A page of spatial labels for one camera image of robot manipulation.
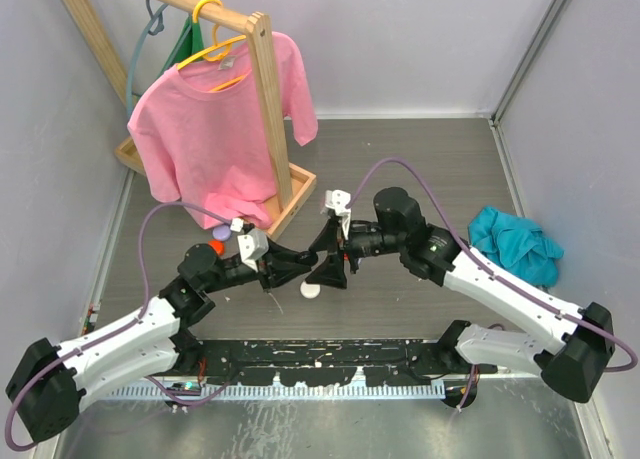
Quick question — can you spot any white earbud case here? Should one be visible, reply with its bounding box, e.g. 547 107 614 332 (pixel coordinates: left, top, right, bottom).
299 281 321 299

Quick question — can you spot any red earbud case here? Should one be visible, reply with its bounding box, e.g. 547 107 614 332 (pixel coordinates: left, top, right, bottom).
208 240 225 256

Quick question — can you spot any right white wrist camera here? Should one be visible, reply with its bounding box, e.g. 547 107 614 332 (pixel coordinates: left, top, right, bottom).
323 189 352 244

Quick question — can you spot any green garment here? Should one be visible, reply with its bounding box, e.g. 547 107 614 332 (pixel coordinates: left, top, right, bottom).
160 17 204 74

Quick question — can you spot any white slotted cable duct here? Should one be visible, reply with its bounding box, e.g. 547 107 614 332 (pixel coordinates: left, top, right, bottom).
104 376 446 401

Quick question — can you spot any teal crumpled cloth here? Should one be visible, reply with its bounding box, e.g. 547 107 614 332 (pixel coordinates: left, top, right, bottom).
468 206 564 288

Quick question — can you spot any pink t-shirt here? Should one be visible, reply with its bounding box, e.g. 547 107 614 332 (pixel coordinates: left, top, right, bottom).
126 30 319 230

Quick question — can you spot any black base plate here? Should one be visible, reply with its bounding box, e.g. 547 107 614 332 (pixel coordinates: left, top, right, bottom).
169 339 471 387

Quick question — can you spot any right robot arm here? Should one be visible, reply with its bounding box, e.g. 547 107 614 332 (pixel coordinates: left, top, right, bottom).
300 187 615 403

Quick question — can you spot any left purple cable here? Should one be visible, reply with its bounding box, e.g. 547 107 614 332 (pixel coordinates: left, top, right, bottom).
3 201 236 452

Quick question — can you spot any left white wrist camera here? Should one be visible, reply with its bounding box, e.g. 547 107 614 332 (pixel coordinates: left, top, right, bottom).
230 218 269 272

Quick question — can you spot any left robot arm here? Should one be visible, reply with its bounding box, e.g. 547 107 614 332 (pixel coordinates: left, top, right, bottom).
5 242 317 452

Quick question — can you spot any purple earbud case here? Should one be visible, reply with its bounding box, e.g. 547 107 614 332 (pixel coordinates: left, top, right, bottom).
212 224 232 242

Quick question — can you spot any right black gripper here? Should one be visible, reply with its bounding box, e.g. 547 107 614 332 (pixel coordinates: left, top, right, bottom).
305 216 405 289

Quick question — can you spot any black earbud case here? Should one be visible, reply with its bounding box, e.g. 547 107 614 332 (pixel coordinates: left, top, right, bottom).
297 251 318 267

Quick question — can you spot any wooden clothes rack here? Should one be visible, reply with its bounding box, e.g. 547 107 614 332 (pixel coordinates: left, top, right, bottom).
62 0 317 240

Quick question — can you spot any teal hanger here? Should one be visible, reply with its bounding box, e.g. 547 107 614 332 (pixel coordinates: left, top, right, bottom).
125 0 168 116

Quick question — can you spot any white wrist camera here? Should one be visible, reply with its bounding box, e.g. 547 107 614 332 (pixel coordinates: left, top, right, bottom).
323 189 352 244
230 218 269 272

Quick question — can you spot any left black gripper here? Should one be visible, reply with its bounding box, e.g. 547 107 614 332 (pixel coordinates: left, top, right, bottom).
203 237 310 294

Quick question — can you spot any yellow hanger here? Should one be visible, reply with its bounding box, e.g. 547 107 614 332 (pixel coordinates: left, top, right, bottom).
176 0 246 70

